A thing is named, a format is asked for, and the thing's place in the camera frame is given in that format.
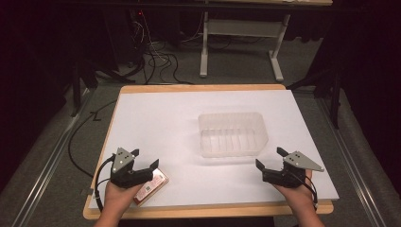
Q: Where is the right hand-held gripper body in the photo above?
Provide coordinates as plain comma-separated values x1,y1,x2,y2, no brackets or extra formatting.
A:
260,150,325,189

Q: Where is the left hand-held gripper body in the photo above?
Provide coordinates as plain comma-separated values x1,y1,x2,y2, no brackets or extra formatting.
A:
109,147,155,189

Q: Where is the red packet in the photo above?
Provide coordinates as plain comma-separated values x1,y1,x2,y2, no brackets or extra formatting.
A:
132,167,170,208

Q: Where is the clear plastic container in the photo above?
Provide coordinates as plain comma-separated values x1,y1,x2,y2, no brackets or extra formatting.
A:
197,111,270,159

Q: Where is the person's right hand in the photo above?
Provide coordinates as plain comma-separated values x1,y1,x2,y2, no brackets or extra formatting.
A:
272,169,317,214

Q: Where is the person's left hand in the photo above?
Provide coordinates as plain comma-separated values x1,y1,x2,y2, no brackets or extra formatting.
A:
102,180,144,219

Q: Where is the white board sheet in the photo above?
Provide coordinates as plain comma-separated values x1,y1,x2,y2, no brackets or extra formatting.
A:
88,89,340,211

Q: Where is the black stand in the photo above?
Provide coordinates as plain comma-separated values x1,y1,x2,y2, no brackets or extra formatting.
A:
69,58,99,118
286,61,344,131

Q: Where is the wooden table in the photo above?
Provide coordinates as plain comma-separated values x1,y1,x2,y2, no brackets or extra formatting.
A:
82,82,335,221

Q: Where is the right hand-held gripper cable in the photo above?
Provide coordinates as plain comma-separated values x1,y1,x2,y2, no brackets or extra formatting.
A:
292,171,319,212

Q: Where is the hand-held gripper cable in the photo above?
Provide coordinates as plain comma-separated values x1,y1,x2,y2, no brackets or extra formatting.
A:
93,153,116,213
292,171,319,212

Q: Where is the left hand-held gripper cable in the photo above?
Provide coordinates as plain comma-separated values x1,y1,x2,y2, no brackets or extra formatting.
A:
93,153,116,213

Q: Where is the black floor cable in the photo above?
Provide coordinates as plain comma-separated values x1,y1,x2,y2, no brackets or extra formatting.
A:
67,98,118,180

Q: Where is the metal floor rail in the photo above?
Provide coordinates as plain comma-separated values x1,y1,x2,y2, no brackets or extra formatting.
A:
316,96,391,227
10,89,94,227

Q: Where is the tangle of cables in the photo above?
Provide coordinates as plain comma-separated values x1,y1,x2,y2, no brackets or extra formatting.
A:
125,9,196,86

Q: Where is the white table frame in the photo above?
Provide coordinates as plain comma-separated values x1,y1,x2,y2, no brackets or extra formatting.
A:
199,0,334,83

